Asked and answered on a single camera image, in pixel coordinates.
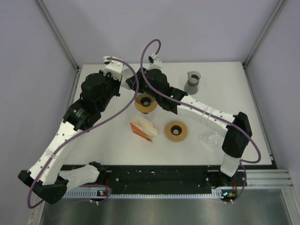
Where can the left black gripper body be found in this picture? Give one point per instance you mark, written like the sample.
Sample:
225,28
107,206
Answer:
113,86

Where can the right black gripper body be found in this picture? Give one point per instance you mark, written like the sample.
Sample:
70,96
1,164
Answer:
144,86

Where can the grey glass carafe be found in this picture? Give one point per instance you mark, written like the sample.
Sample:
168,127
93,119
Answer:
192,84

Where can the orange coffee filter pack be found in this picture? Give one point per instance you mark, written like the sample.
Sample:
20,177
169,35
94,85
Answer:
144,128

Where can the clear glass dripper cone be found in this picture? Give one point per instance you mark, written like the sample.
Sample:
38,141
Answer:
211,138

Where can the smoked glass dripper cone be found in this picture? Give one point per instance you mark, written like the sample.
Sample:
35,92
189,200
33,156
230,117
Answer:
144,99

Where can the clear glass carafe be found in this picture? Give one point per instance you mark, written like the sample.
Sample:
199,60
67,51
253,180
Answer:
149,116

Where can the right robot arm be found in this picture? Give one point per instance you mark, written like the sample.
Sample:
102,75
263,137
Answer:
235,129

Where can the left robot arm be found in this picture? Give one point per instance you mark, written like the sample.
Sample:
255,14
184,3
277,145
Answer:
45,178

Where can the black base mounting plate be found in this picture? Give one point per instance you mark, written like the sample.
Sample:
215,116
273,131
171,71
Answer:
162,179

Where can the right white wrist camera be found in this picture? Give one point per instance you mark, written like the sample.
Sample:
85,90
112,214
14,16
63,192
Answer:
154,62

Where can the grey cable duct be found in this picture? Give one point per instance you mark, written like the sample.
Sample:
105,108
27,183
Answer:
101,193

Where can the aluminium frame rail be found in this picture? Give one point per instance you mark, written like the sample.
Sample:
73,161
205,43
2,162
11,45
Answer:
257,179

